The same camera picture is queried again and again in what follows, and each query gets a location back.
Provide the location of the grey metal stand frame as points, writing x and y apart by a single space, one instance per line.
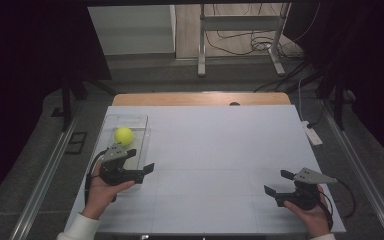
240 22

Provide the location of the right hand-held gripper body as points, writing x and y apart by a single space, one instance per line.
301 198

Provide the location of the wooden table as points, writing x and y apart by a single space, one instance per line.
180 99

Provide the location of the black rectangular floor frame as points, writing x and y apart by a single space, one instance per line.
76 142

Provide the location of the dark curtain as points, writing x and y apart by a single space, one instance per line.
20 83
373 66

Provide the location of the white power strip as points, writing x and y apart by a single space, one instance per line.
312 134

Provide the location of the yellow tennis ball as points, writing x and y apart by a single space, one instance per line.
123 136

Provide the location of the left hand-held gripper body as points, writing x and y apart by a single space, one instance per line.
115 170

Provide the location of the clear plastic container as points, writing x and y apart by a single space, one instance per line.
140 133

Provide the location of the person's left hand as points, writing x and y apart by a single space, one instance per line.
100 196

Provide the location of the person's right hand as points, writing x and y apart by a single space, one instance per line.
313 220

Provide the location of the aluminium floor rail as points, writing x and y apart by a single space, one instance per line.
43 186
363 180

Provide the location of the white cabinet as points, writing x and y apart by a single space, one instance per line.
130 30

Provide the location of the black stand leg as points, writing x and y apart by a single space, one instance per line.
338 106
66 100

